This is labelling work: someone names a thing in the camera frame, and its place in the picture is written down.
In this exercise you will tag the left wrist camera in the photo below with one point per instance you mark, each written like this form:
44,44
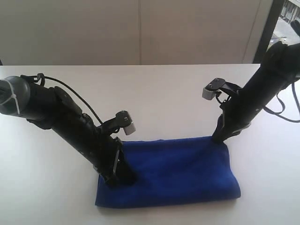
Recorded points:
122,120

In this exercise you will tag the black window frame post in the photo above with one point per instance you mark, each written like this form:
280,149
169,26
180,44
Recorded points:
268,29

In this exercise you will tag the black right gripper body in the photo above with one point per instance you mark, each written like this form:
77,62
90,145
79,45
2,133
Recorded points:
238,112

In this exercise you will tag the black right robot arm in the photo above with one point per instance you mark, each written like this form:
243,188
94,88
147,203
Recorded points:
279,69

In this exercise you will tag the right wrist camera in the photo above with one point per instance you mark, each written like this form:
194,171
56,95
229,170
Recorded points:
218,86

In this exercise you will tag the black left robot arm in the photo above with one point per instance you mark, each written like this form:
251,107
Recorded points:
53,108

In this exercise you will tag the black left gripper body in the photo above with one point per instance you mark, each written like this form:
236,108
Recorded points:
79,131

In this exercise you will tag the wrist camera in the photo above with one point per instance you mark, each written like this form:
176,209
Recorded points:
122,120
218,86

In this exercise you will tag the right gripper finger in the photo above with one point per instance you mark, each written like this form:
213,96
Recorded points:
230,132
219,135

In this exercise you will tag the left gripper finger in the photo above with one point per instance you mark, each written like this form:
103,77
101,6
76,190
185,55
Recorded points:
110,178
126,175

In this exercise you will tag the blue microfiber cloth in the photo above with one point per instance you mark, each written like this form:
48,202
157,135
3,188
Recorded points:
173,172

